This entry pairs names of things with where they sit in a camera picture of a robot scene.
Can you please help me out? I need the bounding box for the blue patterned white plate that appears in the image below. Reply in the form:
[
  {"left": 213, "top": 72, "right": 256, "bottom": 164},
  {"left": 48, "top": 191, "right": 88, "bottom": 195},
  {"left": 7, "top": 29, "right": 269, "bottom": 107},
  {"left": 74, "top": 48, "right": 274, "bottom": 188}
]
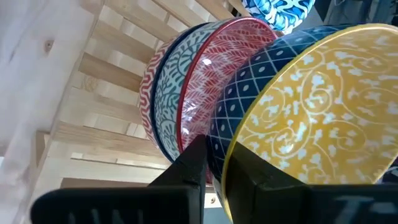
[{"left": 241, "top": 0, "right": 317, "bottom": 35}]

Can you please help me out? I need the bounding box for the slatted wooden shelf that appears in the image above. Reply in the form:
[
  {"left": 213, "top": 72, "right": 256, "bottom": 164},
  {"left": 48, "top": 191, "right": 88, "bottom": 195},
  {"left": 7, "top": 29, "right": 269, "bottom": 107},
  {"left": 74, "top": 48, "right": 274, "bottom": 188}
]
[{"left": 0, "top": 0, "right": 249, "bottom": 224}]

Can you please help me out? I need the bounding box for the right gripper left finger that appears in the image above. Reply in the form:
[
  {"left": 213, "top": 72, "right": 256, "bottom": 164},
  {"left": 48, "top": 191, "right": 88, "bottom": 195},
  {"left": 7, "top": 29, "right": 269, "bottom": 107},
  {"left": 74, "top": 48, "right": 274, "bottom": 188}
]
[{"left": 29, "top": 134, "right": 208, "bottom": 224}]

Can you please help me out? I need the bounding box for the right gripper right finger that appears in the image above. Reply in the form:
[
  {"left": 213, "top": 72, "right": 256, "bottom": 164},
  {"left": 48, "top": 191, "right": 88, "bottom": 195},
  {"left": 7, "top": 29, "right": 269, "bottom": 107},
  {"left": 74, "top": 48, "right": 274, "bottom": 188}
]
[{"left": 223, "top": 141, "right": 398, "bottom": 224}]

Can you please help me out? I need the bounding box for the bowl with red zigzag outside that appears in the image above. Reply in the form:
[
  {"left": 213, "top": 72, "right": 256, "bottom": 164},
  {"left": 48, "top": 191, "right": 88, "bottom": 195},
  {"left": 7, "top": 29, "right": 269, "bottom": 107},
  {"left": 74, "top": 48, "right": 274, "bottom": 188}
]
[{"left": 139, "top": 26, "right": 200, "bottom": 150}]

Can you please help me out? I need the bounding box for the bowl yellow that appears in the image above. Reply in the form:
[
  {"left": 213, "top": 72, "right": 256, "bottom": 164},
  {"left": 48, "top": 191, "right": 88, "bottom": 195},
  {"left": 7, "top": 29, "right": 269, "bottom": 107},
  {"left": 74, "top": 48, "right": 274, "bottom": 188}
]
[{"left": 205, "top": 23, "right": 398, "bottom": 223}]

